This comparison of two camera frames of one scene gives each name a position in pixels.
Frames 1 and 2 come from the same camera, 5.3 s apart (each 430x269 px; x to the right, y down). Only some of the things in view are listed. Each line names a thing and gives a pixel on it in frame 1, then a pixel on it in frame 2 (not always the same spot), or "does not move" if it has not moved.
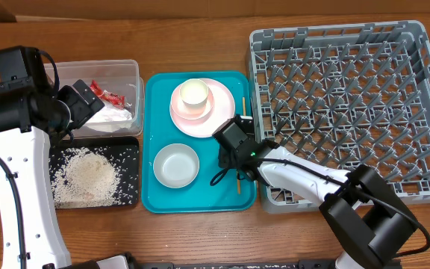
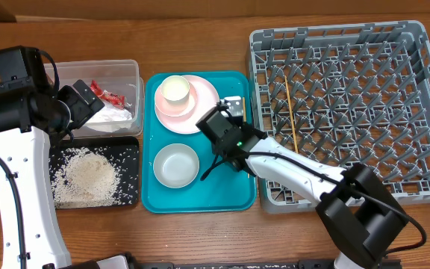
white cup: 194,93 to 175,89
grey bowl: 176,165 does not move
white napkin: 110,118 does not move
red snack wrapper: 118,100 does not move
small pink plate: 189,111 to 175,109
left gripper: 83,110 does not move
